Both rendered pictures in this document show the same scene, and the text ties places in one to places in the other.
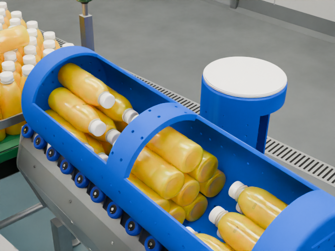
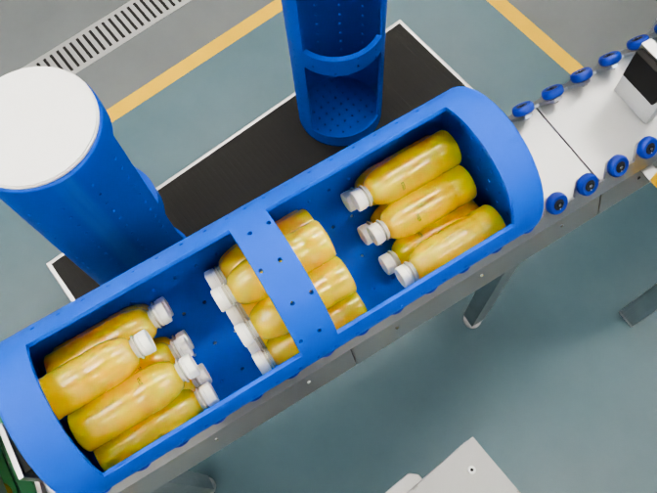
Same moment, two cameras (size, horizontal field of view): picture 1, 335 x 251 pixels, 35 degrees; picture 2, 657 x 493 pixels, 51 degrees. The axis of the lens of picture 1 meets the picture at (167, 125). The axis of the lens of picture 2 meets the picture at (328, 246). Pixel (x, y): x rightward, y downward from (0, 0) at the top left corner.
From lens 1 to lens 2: 93 cm
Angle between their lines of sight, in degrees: 53
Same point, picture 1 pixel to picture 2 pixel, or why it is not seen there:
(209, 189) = not seen: hidden behind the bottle
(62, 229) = not seen: hidden behind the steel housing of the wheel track
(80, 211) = (240, 424)
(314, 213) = (501, 125)
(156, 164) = (323, 286)
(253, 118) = (113, 145)
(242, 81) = (49, 132)
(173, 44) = not seen: outside the picture
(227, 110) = (92, 175)
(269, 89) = (85, 100)
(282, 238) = (519, 167)
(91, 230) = (271, 411)
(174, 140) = (303, 251)
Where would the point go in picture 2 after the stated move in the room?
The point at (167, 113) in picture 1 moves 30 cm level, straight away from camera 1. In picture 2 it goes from (274, 246) to (82, 219)
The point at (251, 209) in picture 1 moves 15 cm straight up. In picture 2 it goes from (403, 191) to (409, 148)
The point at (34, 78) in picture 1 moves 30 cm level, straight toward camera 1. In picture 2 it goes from (65, 467) to (277, 440)
